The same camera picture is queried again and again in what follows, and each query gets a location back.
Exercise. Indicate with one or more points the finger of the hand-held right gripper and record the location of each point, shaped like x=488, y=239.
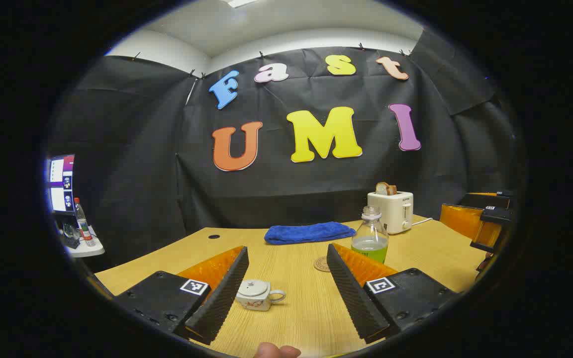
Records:
x=460, y=219
x=495, y=216

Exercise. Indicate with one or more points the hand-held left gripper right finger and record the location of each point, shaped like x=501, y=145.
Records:
x=351, y=293

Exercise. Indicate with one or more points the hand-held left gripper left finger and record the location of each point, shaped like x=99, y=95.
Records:
x=219, y=293

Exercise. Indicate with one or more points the white ceramic teacup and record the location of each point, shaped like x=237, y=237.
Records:
x=254, y=302

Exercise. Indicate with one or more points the round brown coaster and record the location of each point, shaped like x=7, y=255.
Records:
x=321, y=264

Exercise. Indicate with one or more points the green label water bottle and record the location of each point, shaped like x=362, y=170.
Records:
x=370, y=246

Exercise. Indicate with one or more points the red cap plastic bottle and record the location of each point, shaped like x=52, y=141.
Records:
x=84, y=226

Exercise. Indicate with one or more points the white toaster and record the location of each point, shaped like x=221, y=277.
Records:
x=391, y=211

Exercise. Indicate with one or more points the blue folded towel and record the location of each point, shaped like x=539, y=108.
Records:
x=309, y=232

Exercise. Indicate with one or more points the toasted bread slice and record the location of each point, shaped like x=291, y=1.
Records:
x=385, y=189

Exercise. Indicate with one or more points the white side table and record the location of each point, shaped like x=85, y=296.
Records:
x=87, y=248

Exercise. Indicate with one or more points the black backdrop cloth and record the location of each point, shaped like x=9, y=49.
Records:
x=132, y=149

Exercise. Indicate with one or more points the computer monitor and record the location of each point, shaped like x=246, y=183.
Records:
x=61, y=184

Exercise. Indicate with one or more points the ceiling light panel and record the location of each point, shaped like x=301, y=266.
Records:
x=239, y=2

